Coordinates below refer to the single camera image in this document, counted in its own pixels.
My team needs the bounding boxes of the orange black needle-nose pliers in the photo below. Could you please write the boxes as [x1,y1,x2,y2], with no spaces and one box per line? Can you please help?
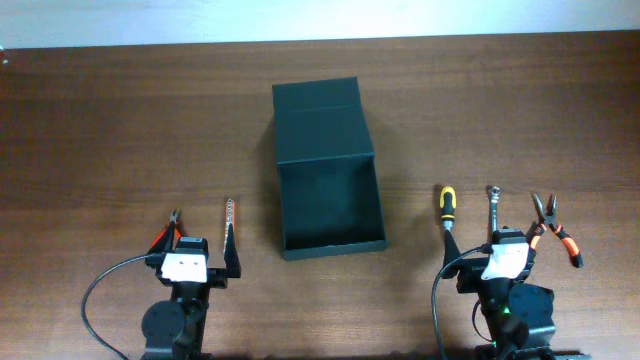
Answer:
[528,193,584,268]

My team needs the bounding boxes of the chrome ring wrench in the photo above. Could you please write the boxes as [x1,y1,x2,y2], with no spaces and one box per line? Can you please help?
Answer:
[488,186,501,233]

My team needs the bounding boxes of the orange socket bit rail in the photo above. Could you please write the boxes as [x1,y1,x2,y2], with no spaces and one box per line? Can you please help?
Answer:
[223,198,235,252]

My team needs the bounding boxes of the yellow black screwdriver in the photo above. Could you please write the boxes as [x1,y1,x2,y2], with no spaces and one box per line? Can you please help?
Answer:
[439,186,457,231]

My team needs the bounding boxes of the orange black cutting pliers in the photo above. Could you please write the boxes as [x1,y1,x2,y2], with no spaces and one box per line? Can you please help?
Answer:
[148,209,182,254]

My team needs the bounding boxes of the dark green hinged box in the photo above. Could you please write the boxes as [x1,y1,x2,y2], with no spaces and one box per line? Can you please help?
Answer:
[272,77,388,261]

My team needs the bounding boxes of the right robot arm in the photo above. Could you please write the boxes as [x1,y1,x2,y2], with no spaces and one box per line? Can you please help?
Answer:
[436,228,589,359]

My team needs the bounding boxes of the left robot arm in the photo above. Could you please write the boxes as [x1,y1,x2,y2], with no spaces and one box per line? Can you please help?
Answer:
[141,221,241,359]

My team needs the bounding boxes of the right black cable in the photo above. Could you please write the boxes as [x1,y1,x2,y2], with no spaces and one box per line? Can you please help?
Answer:
[431,243,496,360]

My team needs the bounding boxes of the black cable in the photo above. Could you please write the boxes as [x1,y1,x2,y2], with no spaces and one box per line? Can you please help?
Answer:
[80,253,166,360]
[431,243,496,360]

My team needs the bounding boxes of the left black cable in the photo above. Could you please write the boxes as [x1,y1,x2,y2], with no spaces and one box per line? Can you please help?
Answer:
[80,253,166,360]

